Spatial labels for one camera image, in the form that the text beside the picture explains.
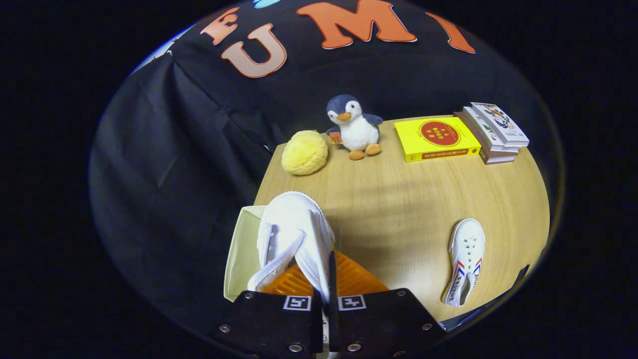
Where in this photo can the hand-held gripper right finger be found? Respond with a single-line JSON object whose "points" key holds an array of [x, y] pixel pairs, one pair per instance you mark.
{"points": [[332, 319]]}

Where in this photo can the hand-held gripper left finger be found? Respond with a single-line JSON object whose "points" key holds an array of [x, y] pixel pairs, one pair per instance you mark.
{"points": [[269, 324]]}

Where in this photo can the beige fabric storage box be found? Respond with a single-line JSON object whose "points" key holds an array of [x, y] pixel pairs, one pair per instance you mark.
{"points": [[241, 249]]}

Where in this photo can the white canvas shoe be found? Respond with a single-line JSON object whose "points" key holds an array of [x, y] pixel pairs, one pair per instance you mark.
{"points": [[466, 254], [294, 224]]}

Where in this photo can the yellow round plush toy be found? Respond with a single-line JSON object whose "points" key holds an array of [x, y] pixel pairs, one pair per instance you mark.
{"points": [[304, 152]]}

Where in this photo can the black backdrop cloth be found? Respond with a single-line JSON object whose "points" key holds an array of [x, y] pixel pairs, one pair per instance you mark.
{"points": [[174, 164]]}

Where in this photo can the penguin plush toy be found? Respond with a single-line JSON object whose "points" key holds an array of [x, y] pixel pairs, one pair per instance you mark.
{"points": [[356, 132]]}

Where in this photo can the yellow book with red circle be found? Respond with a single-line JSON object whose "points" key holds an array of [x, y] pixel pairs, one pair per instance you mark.
{"points": [[438, 139]]}

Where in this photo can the white thin book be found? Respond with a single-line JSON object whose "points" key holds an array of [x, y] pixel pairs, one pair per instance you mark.
{"points": [[486, 132]]}

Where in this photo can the white illustrated cover book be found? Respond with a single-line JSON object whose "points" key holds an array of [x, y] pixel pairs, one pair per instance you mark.
{"points": [[501, 123]]}

